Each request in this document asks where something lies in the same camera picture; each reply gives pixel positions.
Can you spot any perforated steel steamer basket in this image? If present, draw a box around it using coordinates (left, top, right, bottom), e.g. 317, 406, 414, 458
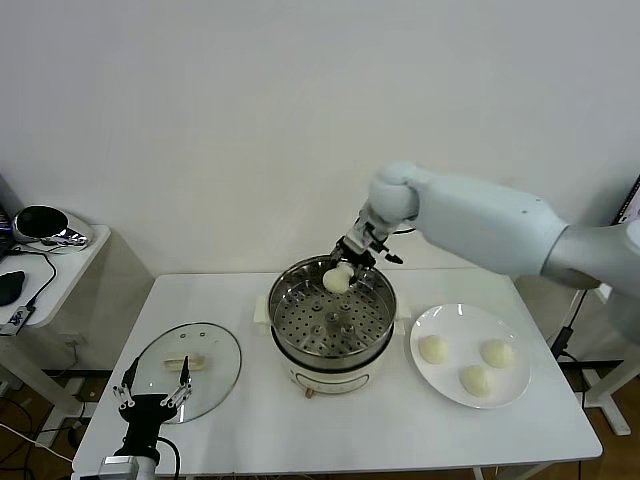
267, 254, 398, 362

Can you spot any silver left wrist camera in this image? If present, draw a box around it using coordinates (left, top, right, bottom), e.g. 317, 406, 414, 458
98, 454, 139, 480

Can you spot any white floor cable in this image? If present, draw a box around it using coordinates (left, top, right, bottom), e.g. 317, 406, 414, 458
0, 423, 76, 464

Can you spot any small labelled usb adapter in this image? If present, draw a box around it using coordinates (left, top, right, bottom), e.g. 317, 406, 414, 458
0, 302, 39, 337

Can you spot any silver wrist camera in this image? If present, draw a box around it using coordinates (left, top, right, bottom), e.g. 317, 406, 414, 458
98, 454, 139, 480
351, 212, 376, 247

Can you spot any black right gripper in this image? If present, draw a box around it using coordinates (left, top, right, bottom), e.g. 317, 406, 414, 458
329, 227, 404, 290

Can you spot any white side table with mouse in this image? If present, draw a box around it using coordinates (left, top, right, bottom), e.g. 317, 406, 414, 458
0, 223, 112, 449

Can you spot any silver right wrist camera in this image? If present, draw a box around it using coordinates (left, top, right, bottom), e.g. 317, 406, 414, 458
351, 212, 376, 247

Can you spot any black computer mouse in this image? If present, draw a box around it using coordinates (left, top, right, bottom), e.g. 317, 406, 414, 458
0, 270, 26, 307

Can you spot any glass lid with cream handle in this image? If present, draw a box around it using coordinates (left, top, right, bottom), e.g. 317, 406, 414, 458
128, 321, 243, 425

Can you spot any white round plate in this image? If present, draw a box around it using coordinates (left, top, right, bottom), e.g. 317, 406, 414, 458
409, 303, 532, 410

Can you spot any white side table with sticker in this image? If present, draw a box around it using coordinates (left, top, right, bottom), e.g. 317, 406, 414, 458
582, 282, 632, 436

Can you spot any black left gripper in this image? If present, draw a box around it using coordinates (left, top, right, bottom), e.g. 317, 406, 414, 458
112, 354, 194, 459

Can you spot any white steamed baozi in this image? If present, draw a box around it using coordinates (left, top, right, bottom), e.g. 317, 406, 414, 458
480, 338, 516, 370
418, 334, 449, 364
459, 364, 495, 397
322, 264, 357, 294

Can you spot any dark laptop with pink screen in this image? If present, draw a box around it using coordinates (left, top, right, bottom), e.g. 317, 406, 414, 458
0, 172, 25, 261

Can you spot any black floor cable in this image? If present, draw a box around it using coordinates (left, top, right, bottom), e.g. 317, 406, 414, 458
0, 394, 39, 480

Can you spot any cream electric cooker base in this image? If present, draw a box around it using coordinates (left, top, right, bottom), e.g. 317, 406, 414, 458
253, 292, 412, 399

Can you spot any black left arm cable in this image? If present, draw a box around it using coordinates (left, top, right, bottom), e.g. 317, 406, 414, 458
149, 433, 181, 476

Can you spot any grey laptop with pale screen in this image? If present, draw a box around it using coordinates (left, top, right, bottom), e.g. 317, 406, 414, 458
613, 173, 640, 226

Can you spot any white and black charging cable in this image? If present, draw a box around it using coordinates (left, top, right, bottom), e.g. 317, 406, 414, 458
547, 287, 589, 361

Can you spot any thin black desk cable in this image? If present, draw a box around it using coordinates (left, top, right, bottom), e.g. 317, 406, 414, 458
4, 247, 57, 309

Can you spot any shiny silver headset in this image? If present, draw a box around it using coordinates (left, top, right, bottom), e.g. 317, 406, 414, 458
12, 204, 94, 249

